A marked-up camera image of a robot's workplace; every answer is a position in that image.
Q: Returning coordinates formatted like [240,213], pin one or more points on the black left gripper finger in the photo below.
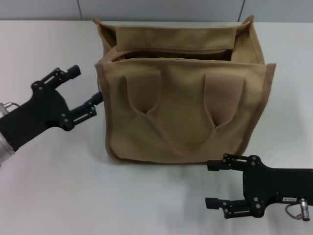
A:
[61,73]
[84,110]

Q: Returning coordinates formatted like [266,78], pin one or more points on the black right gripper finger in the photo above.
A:
[227,164]
[227,206]

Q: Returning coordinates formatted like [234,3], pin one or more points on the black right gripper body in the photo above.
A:
[274,186]

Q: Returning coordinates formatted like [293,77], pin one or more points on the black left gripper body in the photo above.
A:
[41,110]

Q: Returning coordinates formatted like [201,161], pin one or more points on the khaki canvas food bag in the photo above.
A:
[183,110]

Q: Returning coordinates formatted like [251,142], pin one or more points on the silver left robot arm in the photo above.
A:
[5,151]

